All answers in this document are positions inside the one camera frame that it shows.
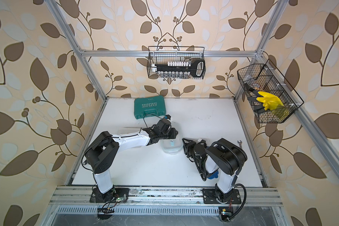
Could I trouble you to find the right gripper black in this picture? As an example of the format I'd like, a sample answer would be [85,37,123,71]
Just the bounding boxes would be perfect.
[183,138,201,167]

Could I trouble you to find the clear lunch box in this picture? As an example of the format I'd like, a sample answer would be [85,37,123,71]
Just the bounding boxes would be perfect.
[115,127,141,136]
[160,122,183,155]

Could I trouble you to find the blue cleaning cloth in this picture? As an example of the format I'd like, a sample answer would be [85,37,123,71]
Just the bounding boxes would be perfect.
[207,170,218,179]

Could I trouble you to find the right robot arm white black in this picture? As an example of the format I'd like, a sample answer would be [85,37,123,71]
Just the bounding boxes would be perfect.
[182,138,248,202]

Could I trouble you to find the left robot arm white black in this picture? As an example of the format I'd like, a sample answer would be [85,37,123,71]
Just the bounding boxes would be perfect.
[84,118,179,195]

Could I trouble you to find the green plastic tool case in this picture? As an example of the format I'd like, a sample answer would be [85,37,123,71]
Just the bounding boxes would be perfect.
[134,95,166,119]

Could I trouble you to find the small steel wrench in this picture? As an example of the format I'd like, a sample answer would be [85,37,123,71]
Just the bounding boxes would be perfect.
[237,140,243,149]

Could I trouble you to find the black socket set holder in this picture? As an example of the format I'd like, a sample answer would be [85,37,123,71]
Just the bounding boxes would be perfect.
[149,58,206,78]

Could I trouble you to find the yellow rubber glove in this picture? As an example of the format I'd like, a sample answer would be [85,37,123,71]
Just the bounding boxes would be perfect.
[256,91,284,111]

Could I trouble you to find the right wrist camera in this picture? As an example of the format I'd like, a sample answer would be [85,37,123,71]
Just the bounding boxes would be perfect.
[198,138,206,144]

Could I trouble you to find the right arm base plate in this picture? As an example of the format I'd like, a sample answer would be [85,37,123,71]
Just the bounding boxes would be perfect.
[202,188,242,204]

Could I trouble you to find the black wire basket back wall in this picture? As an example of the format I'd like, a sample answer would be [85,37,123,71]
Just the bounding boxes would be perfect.
[147,45,206,79]

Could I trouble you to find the black wire basket wall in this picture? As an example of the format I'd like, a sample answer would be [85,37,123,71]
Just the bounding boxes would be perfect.
[147,45,206,79]
[237,60,304,123]

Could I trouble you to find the black handled pliers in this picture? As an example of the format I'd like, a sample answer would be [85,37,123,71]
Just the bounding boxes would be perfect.
[244,83,266,114]

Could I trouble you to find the black wire basket right wall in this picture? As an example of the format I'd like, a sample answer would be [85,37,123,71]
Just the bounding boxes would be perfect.
[237,60,304,123]

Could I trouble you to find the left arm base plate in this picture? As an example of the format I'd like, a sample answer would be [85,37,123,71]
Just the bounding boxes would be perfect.
[89,186,130,203]

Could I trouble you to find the aluminium front rail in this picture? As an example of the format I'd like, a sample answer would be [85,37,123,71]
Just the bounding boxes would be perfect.
[50,186,283,207]

